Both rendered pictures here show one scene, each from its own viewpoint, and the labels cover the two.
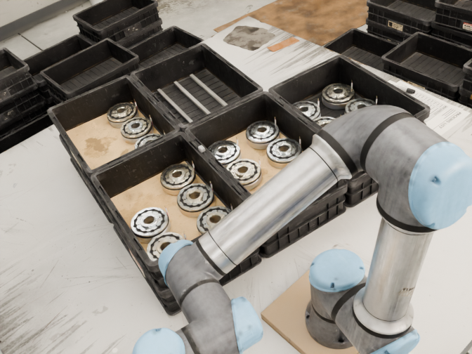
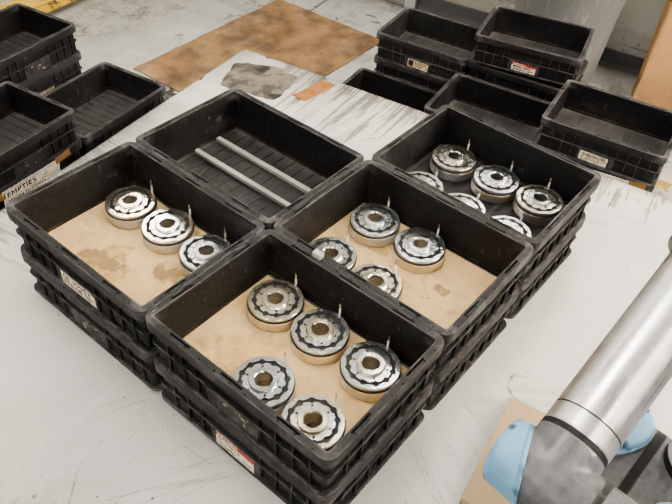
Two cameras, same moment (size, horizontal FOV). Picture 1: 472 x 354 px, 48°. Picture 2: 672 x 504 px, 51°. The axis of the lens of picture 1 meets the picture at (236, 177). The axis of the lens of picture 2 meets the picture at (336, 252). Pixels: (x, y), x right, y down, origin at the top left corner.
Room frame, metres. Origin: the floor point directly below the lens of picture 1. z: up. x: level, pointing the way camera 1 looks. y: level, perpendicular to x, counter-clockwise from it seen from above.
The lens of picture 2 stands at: (0.33, 0.48, 1.81)
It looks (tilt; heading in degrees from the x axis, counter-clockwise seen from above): 44 degrees down; 332
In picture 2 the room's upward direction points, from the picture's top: 4 degrees clockwise
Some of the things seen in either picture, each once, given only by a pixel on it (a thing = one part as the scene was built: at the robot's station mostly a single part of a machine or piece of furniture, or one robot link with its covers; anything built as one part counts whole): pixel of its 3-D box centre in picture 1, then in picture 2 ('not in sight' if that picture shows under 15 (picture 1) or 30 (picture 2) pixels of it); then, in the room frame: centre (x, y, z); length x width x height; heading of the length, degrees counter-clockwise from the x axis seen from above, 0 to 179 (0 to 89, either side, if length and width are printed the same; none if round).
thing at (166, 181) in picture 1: (177, 175); (275, 300); (1.14, 0.17, 0.86); 0.10 x 0.10 x 0.01
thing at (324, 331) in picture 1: (336, 309); not in sight; (0.67, -0.18, 0.78); 0.15 x 0.15 x 0.10
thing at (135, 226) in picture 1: (149, 221); (263, 381); (0.98, 0.25, 0.86); 0.10 x 0.10 x 0.01
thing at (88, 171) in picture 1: (111, 121); (135, 220); (1.37, 0.35, 0.92); 0.40 x 0.30 x 0.02; 25
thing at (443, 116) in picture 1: (411, 108); not in sight; (1.44, -0.65, 0.70); 0.33 x 0.23 x 0.01; 35
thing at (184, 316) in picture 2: (173, 206); (294, 352); (1.01, 0.18, 0.87); 0.40 x 0.30 x 0.11; 25
